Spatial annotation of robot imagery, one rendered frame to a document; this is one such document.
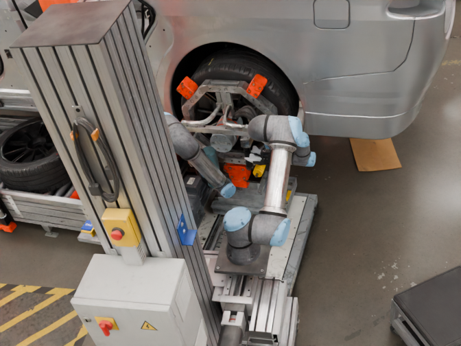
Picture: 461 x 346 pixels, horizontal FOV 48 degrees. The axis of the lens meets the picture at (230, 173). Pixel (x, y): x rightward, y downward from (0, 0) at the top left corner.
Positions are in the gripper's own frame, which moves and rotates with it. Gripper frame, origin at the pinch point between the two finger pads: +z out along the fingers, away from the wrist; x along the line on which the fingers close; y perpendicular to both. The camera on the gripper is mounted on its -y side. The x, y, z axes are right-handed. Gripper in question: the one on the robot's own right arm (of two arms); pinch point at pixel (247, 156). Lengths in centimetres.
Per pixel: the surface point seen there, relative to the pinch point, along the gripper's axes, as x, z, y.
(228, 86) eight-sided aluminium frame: -23.4, 13.4, 26.5
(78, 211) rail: 17, 119, -49
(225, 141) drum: -6.5, 14.1, 3.3
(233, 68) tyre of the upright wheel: -33.0, 12.5, 30.8
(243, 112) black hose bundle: -11.3, 2.2, 19.9
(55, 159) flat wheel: -12, 147, -35
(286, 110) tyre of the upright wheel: -30.0, -14.3, 6.4
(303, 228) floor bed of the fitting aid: -13, -20, -77
